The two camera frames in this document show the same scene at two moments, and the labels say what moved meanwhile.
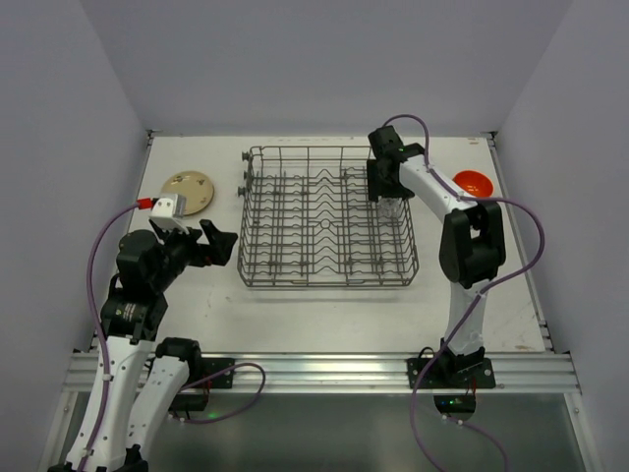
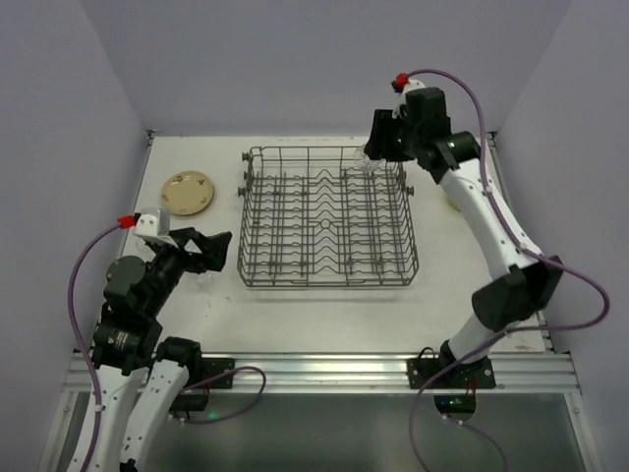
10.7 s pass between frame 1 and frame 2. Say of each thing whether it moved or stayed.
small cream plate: stayed
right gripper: moved
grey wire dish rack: stayed
